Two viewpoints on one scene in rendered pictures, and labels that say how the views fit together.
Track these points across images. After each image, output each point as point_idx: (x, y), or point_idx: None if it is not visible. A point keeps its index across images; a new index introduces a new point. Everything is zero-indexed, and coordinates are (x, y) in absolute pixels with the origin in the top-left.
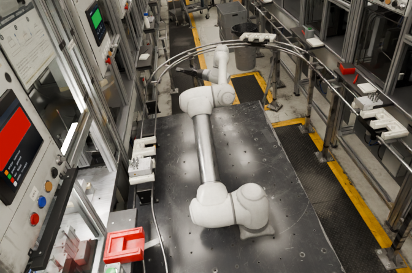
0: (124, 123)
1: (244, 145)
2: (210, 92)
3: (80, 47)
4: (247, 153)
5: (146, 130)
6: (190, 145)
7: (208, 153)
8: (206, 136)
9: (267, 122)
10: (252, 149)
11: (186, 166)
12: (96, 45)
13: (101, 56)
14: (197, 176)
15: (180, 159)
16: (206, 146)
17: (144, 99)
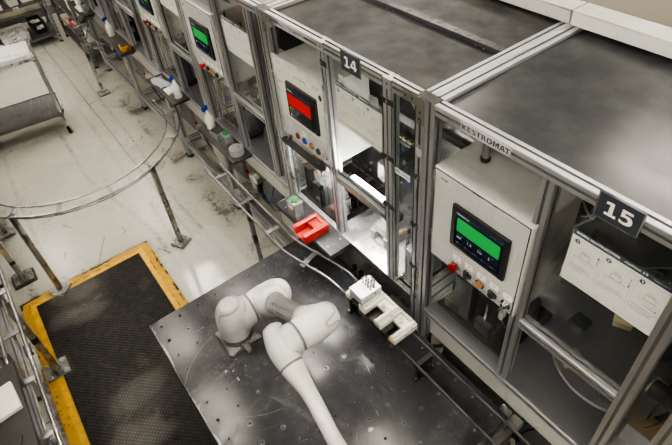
0: (455, 334)
1: (288, 440)
2: (292, 320)
3: (419, 196)
4: (277, 425)
5: (467, 400)
6: (370, 402)
7: (279, 301)
8: (286, 305)
9: None
10: (272, 435)
11: (350, 365)
12: (449, 236)
13: (451, 251)
14: (325, 358)
15: (365, 372)
16: (282, 302)
17: (517, 433)
